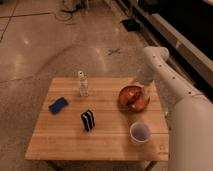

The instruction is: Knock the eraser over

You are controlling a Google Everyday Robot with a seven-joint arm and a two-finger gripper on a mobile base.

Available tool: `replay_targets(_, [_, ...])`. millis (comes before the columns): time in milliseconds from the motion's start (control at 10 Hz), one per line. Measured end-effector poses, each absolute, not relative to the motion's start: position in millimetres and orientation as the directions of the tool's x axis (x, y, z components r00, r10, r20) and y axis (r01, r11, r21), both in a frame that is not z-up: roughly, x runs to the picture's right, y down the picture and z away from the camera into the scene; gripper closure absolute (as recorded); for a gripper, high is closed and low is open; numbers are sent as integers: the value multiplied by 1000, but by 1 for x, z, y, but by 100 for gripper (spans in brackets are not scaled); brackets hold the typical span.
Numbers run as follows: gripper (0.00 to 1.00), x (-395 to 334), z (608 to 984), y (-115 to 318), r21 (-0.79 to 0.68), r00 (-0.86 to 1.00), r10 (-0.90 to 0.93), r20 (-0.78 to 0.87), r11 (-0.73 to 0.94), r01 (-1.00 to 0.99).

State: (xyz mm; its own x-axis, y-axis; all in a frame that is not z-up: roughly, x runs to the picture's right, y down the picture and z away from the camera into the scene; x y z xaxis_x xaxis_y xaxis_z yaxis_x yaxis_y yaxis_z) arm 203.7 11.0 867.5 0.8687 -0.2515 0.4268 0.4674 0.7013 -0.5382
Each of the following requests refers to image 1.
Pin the orange bowl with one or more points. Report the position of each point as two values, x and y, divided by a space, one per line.
132 97

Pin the wooden table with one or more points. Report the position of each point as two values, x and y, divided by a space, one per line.
62 136

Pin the white paper cup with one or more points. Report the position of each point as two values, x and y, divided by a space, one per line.
139 133

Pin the clear plastic bottle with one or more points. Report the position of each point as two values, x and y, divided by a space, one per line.
83 84

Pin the blue sponge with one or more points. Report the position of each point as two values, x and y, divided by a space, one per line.
57 106

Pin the black white striped eraser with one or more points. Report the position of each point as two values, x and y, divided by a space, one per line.
88 120

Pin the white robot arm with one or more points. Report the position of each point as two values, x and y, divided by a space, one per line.
191 134

